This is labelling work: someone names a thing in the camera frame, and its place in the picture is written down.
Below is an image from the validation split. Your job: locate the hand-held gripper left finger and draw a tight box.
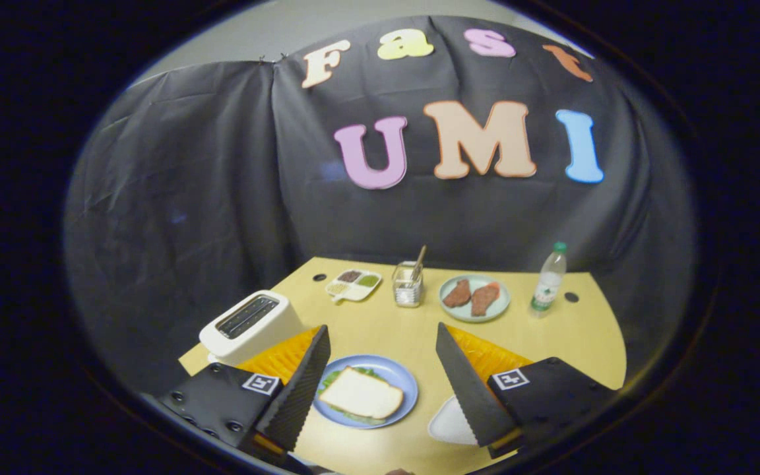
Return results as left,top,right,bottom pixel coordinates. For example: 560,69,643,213
158,325,331,470

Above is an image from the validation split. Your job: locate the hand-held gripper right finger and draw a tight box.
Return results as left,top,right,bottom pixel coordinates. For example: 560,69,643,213
435,323,618,460

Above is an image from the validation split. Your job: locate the green lettuce leaf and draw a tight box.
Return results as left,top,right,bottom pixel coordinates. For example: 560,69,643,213
319,367,387,424

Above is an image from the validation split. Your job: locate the bread slice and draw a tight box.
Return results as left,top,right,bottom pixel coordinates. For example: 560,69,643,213
318,367,404,420

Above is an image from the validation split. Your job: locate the white plate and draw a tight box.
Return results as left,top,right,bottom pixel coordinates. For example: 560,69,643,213
427,395,480,446

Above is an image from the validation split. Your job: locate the blue plate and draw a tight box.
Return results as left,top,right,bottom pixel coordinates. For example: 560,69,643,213
313,354,419,429

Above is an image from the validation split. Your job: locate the white toaster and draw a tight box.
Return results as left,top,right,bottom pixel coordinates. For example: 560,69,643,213
199,290,305,367

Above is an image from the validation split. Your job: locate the pale green plate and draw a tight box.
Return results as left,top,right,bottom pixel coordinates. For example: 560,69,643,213
439,274,511,323

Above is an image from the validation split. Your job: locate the brown meat patty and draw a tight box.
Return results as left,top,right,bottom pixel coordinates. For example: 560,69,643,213
470,282,501,317
443,279,472,309

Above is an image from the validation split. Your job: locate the white condiment tray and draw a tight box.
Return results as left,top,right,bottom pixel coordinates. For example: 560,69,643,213
325,269,383,303

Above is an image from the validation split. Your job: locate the clear utensil jar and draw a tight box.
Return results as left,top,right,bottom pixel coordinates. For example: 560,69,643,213
392,261,424,308

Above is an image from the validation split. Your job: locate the clear water bottle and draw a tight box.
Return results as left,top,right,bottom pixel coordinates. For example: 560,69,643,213
529,241,567,319

